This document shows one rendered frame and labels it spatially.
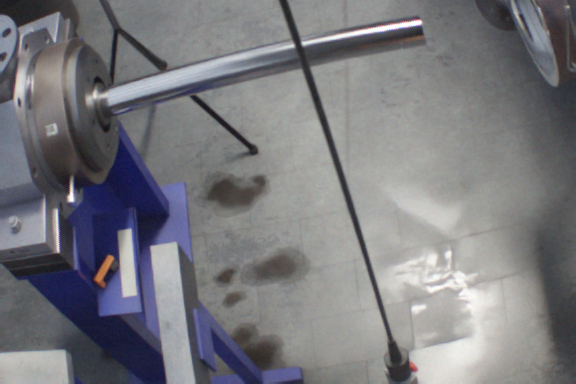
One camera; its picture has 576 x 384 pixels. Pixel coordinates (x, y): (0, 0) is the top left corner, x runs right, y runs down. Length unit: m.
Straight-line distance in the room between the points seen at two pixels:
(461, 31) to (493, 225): 0.83
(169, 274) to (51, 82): 0.54
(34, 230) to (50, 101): 0.30
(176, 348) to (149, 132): 1.54
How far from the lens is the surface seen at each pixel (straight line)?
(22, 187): 2.02
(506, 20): 2.38
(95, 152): 2.06
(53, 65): 2.05
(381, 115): 3.24
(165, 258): 2.13
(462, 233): 2.99
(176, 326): 2.05
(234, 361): 2.59
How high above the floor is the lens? 2.68
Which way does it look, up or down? 57 degrees down
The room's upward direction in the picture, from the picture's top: 21 degrees counter-clockwise
